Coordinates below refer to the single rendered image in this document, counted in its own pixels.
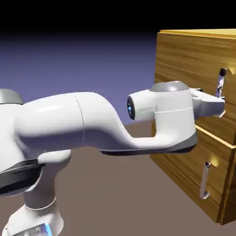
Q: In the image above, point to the light wooden cabinet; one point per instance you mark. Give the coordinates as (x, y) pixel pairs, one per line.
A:
(230, 184)

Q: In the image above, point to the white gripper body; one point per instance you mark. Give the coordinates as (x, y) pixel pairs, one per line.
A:
(206, 105)

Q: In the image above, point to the wooden cabinet door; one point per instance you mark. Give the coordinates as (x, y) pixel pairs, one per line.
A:
(184, 60)
(184, 173)

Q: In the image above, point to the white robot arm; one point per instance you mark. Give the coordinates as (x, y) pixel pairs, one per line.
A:
(55, 119)

